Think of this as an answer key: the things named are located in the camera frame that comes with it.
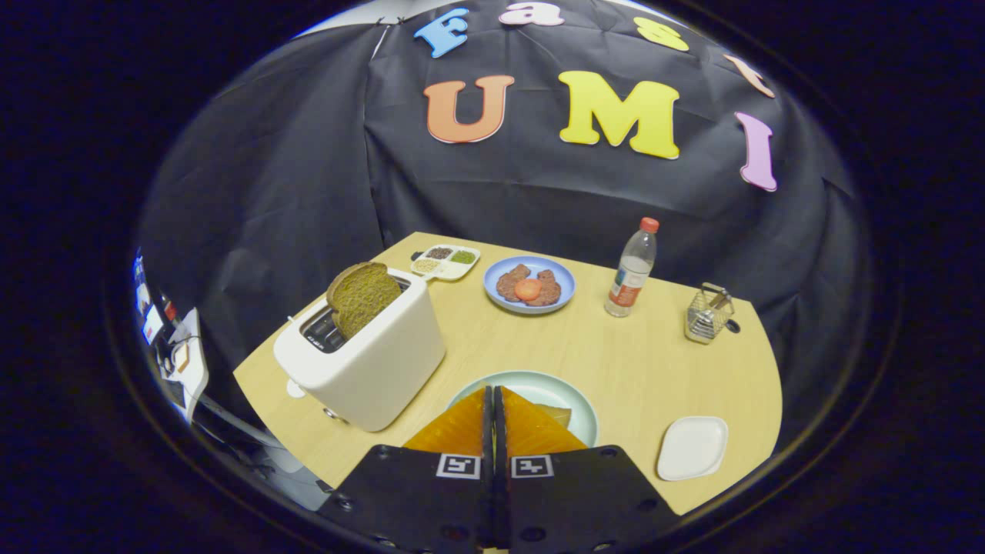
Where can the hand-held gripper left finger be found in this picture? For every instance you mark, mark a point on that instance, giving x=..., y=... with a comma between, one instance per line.
x=415, y=500

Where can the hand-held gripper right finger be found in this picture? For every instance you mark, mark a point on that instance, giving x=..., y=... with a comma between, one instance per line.
x=577, y=500

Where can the brown bread slice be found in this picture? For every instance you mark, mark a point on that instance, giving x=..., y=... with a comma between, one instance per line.
x=362, y=296

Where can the pale green round plate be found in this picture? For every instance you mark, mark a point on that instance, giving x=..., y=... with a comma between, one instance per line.
x=539, y=385

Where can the small white square plate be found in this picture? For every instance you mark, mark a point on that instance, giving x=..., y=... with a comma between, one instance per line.
x=692, y=448

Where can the white toaster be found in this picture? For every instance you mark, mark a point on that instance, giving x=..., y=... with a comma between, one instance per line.
x=377, y=365

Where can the brown meat patty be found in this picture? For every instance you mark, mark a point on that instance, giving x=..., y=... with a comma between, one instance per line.
x=509, y=283
x=550, y=286

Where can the red tomato slice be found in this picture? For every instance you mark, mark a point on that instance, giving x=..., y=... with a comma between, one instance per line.
x=528, y=289

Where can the clear bottle with red cap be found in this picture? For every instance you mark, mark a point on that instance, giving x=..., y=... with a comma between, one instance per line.
x=631, y=273

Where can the white divided seasoning dish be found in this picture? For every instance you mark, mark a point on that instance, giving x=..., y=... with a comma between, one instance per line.
x=445, y=263

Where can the blue round plate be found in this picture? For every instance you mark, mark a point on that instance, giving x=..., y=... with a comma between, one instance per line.
x=531, y=261

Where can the metal utensil in basket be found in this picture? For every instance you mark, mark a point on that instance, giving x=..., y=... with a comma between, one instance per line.
x=717, y=296

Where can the white cluttered side desk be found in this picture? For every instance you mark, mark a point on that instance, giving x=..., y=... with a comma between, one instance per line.
x=188, y=362

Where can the black backdrop cloth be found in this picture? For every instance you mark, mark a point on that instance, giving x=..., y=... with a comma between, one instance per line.
x=539, y=200

